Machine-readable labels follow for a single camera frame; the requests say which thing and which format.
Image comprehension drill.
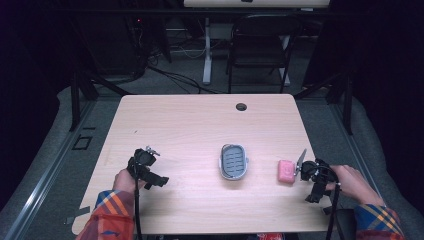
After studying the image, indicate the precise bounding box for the person's left hand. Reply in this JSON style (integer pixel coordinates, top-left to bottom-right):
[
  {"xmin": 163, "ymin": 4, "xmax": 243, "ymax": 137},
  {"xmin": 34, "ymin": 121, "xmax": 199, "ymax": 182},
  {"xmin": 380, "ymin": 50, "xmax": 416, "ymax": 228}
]
[{"xmin": 112, "ymin": 167, "xmax": 148, "ymax": 195}]

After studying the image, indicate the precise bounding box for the white desk with legs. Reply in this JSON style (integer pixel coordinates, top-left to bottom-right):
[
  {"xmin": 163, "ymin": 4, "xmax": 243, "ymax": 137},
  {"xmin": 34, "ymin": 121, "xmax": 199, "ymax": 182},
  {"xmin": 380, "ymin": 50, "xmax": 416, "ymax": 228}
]
[{"xmin": 182, "ymin": 0, "xmax": 332, "ymax": 86}]

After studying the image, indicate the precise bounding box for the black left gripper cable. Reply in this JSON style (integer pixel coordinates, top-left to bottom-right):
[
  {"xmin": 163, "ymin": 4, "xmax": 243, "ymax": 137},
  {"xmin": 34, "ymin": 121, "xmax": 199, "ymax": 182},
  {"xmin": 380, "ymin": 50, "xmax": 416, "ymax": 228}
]
[{"xmin": 133, "ymin": 163, "xmax": 144, "ymax": 240}]

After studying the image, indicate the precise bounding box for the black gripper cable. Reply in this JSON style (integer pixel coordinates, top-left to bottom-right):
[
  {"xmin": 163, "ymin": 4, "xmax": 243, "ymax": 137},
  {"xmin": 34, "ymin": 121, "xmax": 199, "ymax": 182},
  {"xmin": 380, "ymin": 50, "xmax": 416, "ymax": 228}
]
[
  {"xmin": 133, "ymin": 163, "xmax": 144, "ymax": 240},
  {"xmin": 325, "ymin": 182, "xmax": 342, "ymax": 240}
]

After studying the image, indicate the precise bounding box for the pink soap bar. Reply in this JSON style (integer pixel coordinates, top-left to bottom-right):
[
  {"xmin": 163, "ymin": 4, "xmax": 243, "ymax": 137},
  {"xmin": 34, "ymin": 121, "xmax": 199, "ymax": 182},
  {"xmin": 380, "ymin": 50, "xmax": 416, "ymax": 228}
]
[{"xmin": 277, "ymin": 159, "xmax": 297, "ymax": 185}]

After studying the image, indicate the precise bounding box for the black folding chair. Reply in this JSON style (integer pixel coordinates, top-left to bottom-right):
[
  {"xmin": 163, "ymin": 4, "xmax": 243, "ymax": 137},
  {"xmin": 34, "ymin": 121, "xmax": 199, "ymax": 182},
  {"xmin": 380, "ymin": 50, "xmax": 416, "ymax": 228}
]
[{"xmin": 226, "ymin": 14, "xmax": 304, "ymax": 95}]

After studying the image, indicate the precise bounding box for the black floor cable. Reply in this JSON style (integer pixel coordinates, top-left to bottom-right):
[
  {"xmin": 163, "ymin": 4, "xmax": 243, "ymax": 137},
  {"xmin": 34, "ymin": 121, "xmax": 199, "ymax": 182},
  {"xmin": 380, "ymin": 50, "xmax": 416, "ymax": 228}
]
[{"xmin": 146, "ymin": 64, "xmax": 224, "ymax": 95}]

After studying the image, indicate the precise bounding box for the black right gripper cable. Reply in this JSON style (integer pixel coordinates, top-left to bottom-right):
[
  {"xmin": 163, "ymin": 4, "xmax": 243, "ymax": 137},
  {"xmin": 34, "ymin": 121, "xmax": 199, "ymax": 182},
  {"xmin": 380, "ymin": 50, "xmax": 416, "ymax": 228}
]
[{"xmin": 325, "ymin": 182, "xmax": 342, "ymax": 240}]

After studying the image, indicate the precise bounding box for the grey soap dish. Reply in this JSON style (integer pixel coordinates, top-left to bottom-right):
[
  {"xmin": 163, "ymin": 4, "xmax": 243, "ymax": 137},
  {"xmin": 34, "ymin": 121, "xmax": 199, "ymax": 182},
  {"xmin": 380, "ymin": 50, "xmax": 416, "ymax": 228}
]
[{"xmin": 218, "ymin": 143, "xmax": 250, "ymax": 182}]

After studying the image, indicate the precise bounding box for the grey tape strip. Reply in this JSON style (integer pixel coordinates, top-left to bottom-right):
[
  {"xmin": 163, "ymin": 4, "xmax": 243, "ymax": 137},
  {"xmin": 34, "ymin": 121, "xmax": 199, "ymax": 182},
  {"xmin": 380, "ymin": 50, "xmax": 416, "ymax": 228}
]
[{"xmin": 62, "ymin": 205, "xmax": 92, "ymax": 226}]

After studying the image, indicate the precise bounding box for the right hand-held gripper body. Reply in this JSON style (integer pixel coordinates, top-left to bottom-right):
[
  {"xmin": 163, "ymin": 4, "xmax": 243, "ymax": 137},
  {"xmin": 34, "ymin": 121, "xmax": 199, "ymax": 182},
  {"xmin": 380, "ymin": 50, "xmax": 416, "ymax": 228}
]
[{"xmin": 299, "ymin": 158, "xmax": 340, "ymax": 204}]

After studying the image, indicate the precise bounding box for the black metal stand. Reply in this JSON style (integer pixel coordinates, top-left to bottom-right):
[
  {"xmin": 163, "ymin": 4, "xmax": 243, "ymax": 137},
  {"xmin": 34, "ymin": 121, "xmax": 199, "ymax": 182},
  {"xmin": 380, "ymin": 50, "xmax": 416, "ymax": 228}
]
[
  {"xmin": 68, "ymin": 69, "xmax": 132, "ymax": 133},
  {"xmin": 293, "ymin": 70, "xmax": 355, "ymax": 136}
]

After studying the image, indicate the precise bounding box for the red cloth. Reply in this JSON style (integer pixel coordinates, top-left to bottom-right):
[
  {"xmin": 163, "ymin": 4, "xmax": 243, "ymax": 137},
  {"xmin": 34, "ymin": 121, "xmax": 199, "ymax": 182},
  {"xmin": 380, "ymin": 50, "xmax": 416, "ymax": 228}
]
[{"xmin": 255, "ymin": 232, "xmax": 285, "ymax": 240}]

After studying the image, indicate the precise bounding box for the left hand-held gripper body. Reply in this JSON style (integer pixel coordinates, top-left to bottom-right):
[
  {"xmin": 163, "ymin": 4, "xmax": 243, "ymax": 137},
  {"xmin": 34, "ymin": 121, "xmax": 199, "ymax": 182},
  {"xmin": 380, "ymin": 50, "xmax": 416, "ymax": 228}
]
[{"xmin": 126, "ymin": 148, "xmax": 170, "ymax": 191}]

